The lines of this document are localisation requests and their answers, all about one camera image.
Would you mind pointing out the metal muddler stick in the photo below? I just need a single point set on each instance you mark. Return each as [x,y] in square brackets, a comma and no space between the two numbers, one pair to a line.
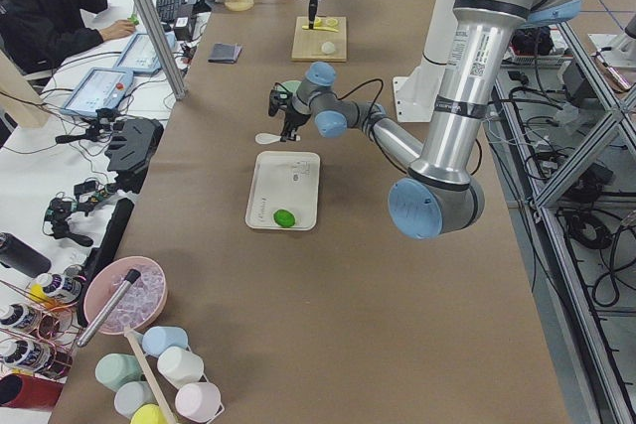
[131,276]

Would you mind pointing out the yellow plastic knife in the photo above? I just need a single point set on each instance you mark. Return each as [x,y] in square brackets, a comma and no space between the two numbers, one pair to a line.
[321,28]

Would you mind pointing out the wooden cutting board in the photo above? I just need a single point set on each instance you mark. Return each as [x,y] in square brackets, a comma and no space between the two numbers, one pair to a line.
[307,44]

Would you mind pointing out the light blue cup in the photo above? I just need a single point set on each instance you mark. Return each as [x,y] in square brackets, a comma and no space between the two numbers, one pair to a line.
[160,338]

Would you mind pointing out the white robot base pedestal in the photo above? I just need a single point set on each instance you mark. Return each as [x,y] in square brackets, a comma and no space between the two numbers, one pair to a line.
[415,95]

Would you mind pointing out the mint green cup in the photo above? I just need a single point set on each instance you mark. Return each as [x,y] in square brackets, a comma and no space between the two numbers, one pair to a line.
[116,369]

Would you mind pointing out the white cup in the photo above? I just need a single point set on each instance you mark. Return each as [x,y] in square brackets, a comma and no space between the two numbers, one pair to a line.
[180,367]

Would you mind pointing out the green lime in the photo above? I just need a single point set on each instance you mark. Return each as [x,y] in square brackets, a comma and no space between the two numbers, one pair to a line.
[284,218]

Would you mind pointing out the black bottle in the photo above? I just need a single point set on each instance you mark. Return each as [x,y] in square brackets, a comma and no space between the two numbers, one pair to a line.
[20,256]

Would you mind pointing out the grey folded cloth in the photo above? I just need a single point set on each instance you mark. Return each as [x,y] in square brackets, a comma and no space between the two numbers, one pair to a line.
[222,53]

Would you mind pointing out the red can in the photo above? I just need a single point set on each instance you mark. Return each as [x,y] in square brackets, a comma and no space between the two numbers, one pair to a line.
[29,392]

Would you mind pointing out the pink cup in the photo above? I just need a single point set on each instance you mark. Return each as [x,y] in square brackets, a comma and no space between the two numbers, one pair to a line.
[198,401]

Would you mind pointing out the teach pendant far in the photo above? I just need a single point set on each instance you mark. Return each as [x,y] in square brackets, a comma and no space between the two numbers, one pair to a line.
[139,55]

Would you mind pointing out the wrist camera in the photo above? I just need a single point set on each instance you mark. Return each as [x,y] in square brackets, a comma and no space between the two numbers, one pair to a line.
[279,100]

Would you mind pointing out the pink bowl with ice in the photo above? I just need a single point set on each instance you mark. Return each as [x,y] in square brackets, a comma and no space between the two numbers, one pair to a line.
[140,305]

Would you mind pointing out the teach pendant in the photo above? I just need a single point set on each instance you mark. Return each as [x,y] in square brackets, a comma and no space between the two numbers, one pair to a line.
[139,55]
[100,88]

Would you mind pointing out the yellow cup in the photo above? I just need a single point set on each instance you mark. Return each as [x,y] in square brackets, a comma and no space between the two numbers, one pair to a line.
[148,414]

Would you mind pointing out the light green bowl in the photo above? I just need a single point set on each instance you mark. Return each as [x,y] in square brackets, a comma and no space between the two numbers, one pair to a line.
[288,86]

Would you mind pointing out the beige rabbit tray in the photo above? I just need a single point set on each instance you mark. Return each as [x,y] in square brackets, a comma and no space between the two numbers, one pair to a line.
[284,180]

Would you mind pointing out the aluminium frame post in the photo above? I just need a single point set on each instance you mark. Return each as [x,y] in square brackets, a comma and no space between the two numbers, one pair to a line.
[151,22]

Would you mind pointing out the pale grey cup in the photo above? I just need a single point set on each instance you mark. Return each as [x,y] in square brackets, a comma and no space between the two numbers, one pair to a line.
[131,396]

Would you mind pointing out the teach pendant near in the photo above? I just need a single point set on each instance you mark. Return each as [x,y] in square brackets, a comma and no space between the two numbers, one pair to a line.
[100,88]

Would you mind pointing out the person in black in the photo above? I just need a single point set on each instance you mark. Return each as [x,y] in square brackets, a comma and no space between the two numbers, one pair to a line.
[39,35]

